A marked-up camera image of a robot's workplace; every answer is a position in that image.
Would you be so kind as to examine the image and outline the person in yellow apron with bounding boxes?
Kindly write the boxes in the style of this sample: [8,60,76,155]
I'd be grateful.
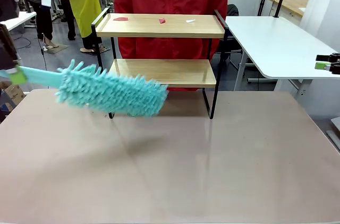
[49,0,105,55]

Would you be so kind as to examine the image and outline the wooden desk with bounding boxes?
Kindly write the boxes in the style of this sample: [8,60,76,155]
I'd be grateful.
[262,0,310,18]

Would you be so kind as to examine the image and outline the small white table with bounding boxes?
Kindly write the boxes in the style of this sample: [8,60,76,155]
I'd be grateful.
[0,11,37,32]

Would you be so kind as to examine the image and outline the large white table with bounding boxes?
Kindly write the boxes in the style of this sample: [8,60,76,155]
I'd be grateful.
[225,16,340,99]

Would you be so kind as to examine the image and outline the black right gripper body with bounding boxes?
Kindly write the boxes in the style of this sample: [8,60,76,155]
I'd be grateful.
[328,52,340,75]

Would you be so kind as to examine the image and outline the grey floor mat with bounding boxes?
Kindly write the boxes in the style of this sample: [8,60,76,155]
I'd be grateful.
[47,44,70,55]

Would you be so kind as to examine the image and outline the grey metal rail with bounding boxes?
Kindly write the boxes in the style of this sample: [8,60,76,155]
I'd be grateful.
[326,116,340,153]

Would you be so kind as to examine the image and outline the person in dark clothes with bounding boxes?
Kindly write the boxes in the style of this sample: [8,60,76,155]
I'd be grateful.
[20,0,61,49]

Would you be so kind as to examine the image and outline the black office chair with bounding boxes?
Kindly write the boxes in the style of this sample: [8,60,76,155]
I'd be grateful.
[212,3,244,63]

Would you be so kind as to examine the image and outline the two-tier wooden black-framed shelf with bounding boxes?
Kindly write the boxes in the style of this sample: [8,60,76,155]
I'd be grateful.
[91,6,231,120]

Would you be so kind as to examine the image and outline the teal microfibre duster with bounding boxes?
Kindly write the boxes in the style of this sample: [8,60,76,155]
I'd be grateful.
[0,59,169,118]

